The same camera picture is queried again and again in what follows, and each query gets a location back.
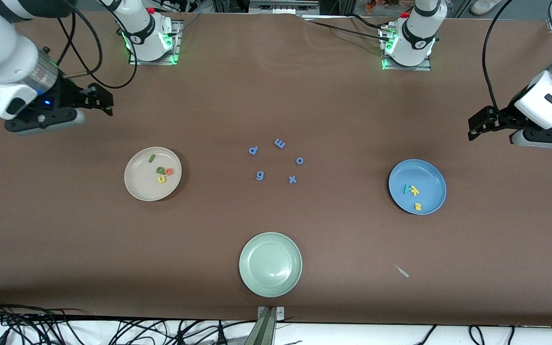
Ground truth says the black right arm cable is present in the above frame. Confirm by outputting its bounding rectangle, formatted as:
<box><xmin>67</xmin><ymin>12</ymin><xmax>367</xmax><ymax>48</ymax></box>
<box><xmin>53</xmin><ymin>0</ymin><xmax>138</xmax><ymax>90</ymax></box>

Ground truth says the blue plate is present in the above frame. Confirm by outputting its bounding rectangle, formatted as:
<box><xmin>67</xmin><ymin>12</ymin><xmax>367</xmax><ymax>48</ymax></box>
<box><xmin>388</xmin><ymin>159</ymin><xmax>447</xmax><ymax>215</ymax></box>

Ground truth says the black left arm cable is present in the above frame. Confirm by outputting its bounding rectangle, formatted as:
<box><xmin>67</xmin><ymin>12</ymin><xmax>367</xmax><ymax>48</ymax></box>
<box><xmin>482</xmin><ymin>0</ymin><xmax>514</xmax><ymax>113</ymax></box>

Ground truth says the silver metal frame rail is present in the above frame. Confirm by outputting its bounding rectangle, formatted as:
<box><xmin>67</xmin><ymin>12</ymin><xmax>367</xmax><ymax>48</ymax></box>
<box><xmin>249</xmin><ymin>0</ymin><xmax>321</xmax><ymax>15</ymax></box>

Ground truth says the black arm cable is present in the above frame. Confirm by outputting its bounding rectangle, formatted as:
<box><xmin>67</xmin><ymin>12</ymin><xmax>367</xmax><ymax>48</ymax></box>
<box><xmin>53</xmin><ymin>0</ymin><xmax>138</xmax><ymax>90</ymax></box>
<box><xmin>482</xmin><ymin>0</ymin><xmax>514</xmax><ymax>113</ymax></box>

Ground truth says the metal table edge bracket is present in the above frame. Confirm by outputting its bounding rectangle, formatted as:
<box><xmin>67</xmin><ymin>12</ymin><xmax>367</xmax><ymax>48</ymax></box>
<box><xmin>245</xmin><ymin>306</ymin><xmax>285</xmax><ymax>345</ymax></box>

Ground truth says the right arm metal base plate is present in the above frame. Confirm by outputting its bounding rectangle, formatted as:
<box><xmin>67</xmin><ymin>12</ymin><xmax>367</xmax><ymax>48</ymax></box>
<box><xmin>129</xmin><ymin>19</ymin><xmax>181</xmax><ymax>66</ymax></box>

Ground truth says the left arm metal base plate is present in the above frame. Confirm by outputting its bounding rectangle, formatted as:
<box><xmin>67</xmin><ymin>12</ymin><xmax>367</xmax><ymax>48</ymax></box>
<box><xmin>380</xmin><ymin>24</ymin><xmax>433</xmax><ymax>71</ymax></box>

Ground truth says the beige brown plate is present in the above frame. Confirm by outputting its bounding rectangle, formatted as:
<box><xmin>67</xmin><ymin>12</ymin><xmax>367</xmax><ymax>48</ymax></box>
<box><xmin>124</xmin><ymin>146</ymin><xmax>183</xmax><ymax>202</ymax></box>

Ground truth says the black base cable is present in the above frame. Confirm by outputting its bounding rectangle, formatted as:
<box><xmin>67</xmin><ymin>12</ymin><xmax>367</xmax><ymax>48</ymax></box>
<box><xmin>303</xmin><ymin>14</ymin><xmax>391</xmax><ymax>41</ymax></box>

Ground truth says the brown table cover mat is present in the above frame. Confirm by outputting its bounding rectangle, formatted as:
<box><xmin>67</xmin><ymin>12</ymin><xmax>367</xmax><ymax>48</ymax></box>
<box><xmin>0</xmin><ymin>9</ymin><xmax>552</xmax><ymax>326</ymax></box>

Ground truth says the pale green plate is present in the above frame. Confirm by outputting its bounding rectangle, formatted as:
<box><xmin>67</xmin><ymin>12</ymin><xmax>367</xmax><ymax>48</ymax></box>
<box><xmin>239</xmin><ymin>232</ymin><xmax>303</xmax><ymax>298</ymax></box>

